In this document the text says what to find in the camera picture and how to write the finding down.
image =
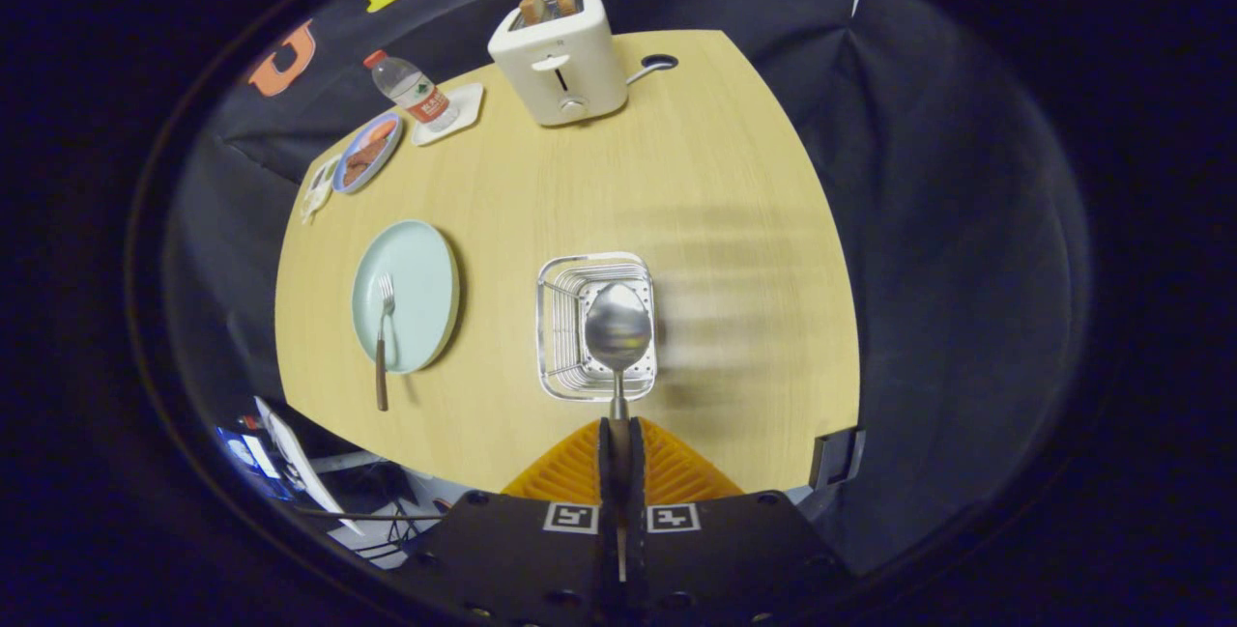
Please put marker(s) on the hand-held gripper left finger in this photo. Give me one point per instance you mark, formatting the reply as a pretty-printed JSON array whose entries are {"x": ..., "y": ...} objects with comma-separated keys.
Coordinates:
[{"x": 607, "y": 482}]

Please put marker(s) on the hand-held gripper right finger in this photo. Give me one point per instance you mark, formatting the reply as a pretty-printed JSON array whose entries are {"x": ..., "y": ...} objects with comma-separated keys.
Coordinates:
[{"x": 638, "y": 482}]

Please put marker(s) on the metal spoon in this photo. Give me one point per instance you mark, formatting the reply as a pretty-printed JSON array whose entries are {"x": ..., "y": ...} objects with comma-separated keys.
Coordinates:
[{"x": 618, "y": 327}]

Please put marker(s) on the light green plate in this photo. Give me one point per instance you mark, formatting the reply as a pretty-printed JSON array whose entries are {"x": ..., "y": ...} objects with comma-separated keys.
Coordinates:
[{"x": 420, "y": 289}]

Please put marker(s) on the white board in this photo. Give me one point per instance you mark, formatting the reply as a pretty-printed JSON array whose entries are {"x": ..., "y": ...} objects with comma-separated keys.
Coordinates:
[{"x": 295, "y": 458}]

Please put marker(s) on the blue lit screen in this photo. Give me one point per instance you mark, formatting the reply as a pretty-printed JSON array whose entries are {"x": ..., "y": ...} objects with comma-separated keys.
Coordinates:
[{"x": 246, "y": 458}]

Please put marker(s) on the blue plate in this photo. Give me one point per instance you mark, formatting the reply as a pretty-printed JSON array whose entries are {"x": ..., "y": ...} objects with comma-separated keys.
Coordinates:
[{"x": 385, "y": 161}]

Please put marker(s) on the black backdrop cloth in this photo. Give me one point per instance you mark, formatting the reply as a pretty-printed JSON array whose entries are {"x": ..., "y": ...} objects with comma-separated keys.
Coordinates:
[{"x": 966, "y": 270}]

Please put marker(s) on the white square coaster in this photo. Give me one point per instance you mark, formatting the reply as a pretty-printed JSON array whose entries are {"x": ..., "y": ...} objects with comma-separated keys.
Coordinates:
[{"x": 469, "y": 105}]

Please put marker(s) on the reddish meat slices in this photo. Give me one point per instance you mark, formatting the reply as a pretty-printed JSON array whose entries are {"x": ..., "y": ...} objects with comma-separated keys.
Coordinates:
[{"x": 365, "y": 156}]

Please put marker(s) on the white compartment sauce tray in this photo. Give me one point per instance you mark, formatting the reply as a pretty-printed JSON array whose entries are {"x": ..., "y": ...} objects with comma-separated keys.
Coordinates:
[{"x": 317, "y": 192}]

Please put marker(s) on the white toaster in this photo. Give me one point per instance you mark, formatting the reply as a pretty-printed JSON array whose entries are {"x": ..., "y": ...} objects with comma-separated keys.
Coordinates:
[{"x": 589, "y": 57}]

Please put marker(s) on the clear water bottle red cap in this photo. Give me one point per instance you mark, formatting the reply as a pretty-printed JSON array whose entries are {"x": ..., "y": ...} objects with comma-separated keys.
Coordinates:
[{"x": 416, "y": 91}]

